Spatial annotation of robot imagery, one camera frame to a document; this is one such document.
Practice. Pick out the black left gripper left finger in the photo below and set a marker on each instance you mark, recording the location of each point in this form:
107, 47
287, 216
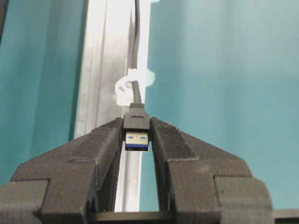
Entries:
65, 184

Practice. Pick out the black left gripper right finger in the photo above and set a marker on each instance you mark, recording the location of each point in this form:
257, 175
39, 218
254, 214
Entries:
204, 184

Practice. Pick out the aluminium extrusion rail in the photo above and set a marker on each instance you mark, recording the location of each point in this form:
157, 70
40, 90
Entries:
115, 52

